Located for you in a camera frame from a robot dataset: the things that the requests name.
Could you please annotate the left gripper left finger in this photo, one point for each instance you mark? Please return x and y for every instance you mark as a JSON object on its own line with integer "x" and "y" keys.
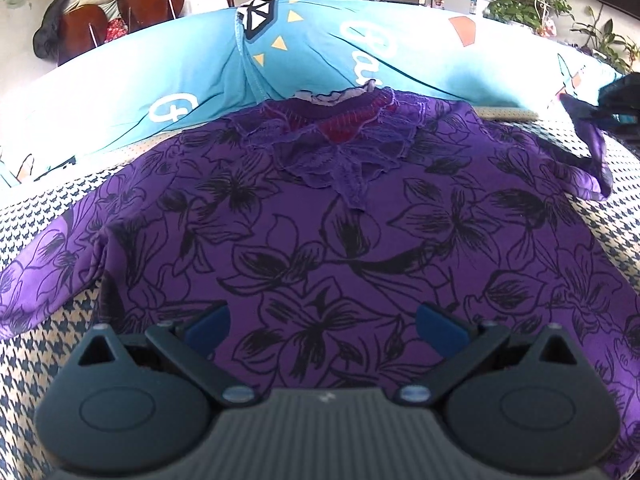
{"x": 204, "y": 333}

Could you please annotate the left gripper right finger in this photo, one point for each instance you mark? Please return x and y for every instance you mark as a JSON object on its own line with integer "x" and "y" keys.
{"x": 446, "y": 334}

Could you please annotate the purple floral red-lined garment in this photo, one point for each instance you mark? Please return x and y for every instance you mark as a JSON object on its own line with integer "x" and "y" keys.
{"x": 350, "y": 239}

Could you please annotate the small leafy plant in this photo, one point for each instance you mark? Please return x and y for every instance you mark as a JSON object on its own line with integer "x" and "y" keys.
{"x": 601, "y": 41}

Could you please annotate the houndstooth sofa seat cover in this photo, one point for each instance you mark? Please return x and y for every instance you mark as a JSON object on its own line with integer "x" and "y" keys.
{"x": 40, "y": 359}

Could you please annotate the blue cartoon print sofa backrest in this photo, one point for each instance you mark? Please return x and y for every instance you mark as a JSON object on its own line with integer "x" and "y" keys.
{"x": 195, "y": 69}

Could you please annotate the brown wooden chair left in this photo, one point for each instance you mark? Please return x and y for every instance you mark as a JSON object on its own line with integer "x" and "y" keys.
{"x": 81, "y": 30}

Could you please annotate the brown wooden chair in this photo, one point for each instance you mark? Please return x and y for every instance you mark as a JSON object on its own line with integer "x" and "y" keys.
{"x": 141, "y": 14}
{"x": 81, "y": 30}

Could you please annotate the brown wooden chair right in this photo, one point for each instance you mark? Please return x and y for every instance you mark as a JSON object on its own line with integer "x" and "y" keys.
{"x": 141, "y": 14}

